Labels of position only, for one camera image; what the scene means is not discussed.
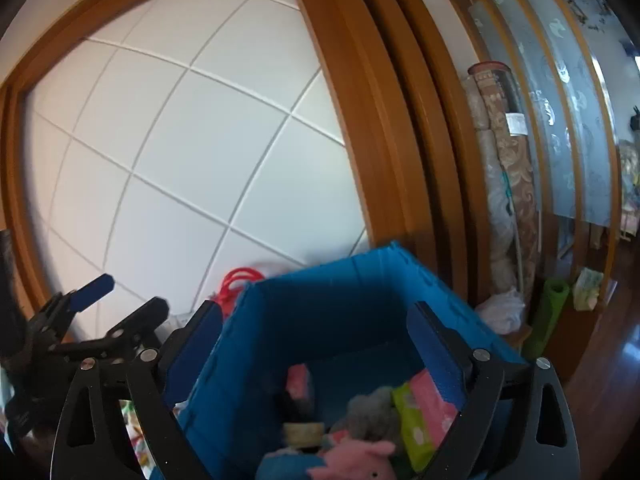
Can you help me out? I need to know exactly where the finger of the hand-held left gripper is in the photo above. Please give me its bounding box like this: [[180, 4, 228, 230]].
[[27, 274, 115, 356], [62, 296, 169, 363]]

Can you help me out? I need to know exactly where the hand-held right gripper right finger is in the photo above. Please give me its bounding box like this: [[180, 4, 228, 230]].
[[406, 301, 582, 480]]

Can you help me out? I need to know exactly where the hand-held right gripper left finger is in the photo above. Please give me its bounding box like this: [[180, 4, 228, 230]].
[[50, 300, 226, 480]]

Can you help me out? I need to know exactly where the large pink tissue pack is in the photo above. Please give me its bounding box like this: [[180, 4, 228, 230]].
[[400, 367, 461, 451]]

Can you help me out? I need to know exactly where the blue foam storage box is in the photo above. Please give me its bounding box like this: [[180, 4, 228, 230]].
[[177, 241, 531, 480]]

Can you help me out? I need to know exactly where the pink pig plush toy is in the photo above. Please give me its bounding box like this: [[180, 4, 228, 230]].
[[307, 437, 398, 480]]

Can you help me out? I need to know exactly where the tape roll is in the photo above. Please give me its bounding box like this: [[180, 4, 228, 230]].
[[282, 421, 326, 448]]

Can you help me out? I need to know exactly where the red plastic carry case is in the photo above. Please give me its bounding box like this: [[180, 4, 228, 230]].
[[215, 267, 267, 318]]

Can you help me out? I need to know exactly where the grey plush toy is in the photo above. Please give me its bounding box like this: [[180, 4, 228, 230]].
[[330, 385, 406, 456]]

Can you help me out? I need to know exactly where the white plastic bag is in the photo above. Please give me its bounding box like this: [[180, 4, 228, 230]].
[[475, 287, 526, 333]]

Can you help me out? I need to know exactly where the colourful printed sheet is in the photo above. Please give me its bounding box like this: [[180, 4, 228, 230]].
[[117, 397, 162, 480]]

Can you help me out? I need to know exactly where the small pink tissue pack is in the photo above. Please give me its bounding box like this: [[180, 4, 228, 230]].
[[286, 364, 316, 411]]

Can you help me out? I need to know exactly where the green rolled mat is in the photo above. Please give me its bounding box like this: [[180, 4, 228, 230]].
[[522, 278, 571, 361]]

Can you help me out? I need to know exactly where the pale green tissue pack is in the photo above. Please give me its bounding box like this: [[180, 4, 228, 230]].
[[572, 267, 604, 312]]

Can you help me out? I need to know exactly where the rolled beige fabric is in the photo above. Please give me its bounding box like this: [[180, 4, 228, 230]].
[[462, 80, 521, 301]]

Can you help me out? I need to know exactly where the rolled patterned carpet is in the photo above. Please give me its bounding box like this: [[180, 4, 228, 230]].
[[467, 61, 543, 281]]

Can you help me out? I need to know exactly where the frosted glass sliding door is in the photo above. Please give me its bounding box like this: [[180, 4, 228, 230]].
[[430, 0, 621, 241]]

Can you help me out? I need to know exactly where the wooden door frame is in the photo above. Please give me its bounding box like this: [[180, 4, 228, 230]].
[[0, 0, 493, 321]]

